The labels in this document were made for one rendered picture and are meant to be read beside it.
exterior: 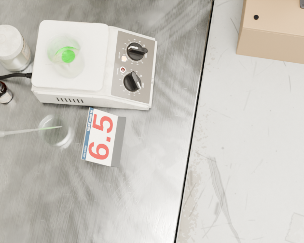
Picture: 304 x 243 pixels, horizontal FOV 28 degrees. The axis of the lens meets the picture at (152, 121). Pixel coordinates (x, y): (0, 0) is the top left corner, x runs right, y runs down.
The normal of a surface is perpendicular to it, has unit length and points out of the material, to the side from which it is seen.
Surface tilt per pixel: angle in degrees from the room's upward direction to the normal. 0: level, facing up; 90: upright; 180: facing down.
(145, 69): 30
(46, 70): 0
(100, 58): 0
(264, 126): 0
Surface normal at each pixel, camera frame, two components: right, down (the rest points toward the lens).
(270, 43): -0.17, 0.95
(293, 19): -0.02, -0.32
